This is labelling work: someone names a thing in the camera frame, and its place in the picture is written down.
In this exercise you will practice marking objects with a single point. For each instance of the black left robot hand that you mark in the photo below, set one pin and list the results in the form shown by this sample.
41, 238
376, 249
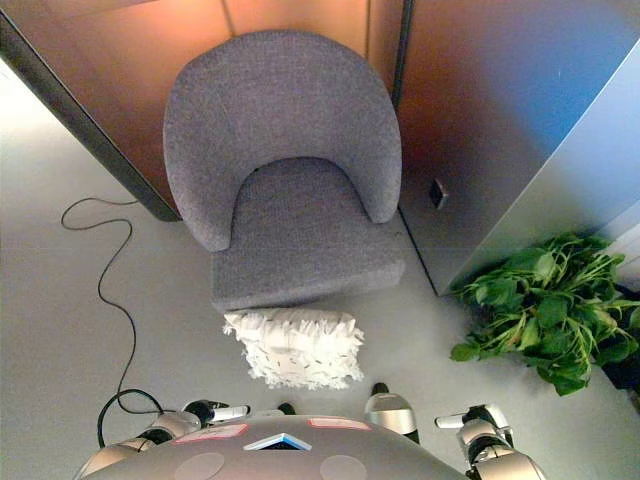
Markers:
205, 412

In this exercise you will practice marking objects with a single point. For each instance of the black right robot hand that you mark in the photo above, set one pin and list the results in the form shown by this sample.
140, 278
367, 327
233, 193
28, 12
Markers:
487, 415

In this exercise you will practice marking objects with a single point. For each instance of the white fringed pillow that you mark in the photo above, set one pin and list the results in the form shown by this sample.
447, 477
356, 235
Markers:
300, 345

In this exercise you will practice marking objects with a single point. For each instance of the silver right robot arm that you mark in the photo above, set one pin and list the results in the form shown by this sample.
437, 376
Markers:
495, 455

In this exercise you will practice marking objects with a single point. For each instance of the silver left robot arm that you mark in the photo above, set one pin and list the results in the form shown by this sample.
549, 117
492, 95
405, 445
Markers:
165, 430

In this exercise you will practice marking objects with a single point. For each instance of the grey fabric armchair sofa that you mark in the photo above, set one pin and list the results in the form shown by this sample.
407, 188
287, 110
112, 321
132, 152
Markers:
280, 125

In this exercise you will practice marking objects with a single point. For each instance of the black left robot foot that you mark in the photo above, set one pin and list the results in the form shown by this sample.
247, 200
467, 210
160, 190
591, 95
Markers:
286, 408

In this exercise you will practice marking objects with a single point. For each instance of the black robot foot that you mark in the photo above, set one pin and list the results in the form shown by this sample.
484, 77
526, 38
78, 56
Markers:
286, 408
380, 388

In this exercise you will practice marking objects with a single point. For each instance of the silver robot torso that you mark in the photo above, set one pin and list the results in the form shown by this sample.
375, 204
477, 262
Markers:
280, 460

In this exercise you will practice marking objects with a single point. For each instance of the silver right robot leg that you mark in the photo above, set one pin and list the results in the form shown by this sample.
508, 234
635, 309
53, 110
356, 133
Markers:
390, 417

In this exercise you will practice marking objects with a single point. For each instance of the black right robot foot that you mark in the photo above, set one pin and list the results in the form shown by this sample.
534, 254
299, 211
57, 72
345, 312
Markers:
380, 388

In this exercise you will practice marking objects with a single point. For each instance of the green leafy plant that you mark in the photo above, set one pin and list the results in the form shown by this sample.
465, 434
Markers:
550, 310

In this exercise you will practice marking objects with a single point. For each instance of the black plant pot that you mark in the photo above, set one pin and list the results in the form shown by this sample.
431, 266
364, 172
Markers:
625, 370

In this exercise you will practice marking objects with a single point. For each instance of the dark metal door frame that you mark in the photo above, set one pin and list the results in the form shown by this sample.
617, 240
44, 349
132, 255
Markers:
75, 117

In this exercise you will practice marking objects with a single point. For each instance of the black vertical wall strip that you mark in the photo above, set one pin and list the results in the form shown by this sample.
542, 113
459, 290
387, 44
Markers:
402, 50

